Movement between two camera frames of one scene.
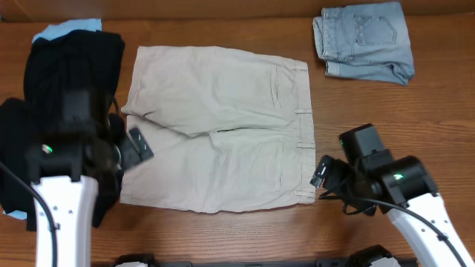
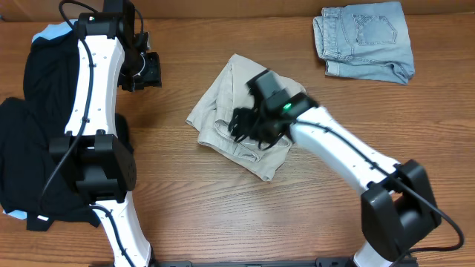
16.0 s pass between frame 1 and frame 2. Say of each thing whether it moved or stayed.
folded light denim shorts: stayed
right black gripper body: moved
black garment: stayed
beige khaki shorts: moved
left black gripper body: moved
